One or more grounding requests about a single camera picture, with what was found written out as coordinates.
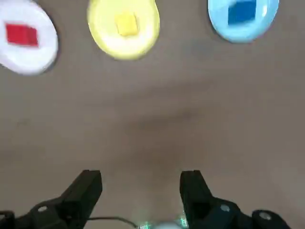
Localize white plate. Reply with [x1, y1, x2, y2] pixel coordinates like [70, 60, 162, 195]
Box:
[0, 0, 59, 76]

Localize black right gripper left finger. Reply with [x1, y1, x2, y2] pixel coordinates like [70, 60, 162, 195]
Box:
[0, 170, 102, 229]

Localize yellow plate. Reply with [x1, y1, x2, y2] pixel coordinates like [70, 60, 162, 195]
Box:
[87, 0, 160, 60]

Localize red cube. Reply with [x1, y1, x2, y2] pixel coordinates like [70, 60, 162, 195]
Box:
[5, 23, 39, 47]

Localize light blue plate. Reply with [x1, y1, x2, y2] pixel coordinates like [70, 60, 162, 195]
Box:
[207, 0, 279, 43]

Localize yellow cube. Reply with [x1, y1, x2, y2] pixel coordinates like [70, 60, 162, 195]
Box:
[115, 13, 139, 37]

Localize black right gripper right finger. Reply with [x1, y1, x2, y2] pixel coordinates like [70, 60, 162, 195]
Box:
[180, 170, 291, 229]

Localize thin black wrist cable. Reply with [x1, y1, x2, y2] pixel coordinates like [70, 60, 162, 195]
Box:
[89, 216, 139, 228]

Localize blue cube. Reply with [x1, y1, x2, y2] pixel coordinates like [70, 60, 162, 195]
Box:
[227, 0, 257, 26]

